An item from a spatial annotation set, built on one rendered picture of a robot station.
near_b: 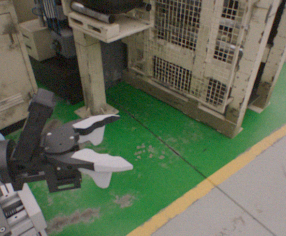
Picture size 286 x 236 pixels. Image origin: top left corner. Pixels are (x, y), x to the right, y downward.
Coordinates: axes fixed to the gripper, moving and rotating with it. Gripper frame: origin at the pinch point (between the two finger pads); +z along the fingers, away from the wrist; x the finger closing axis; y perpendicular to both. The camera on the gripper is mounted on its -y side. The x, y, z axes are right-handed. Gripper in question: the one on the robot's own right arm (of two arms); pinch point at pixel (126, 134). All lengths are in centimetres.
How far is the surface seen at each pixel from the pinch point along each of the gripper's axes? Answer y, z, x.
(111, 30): 7, 8, -109
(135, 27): 9, 24, -123
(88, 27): 7, -3, -122
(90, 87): 57, -7, -151
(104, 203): 97, -7, -75
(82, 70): 44, -11, -156
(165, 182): 96, 32, -82
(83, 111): 83, -16, -166
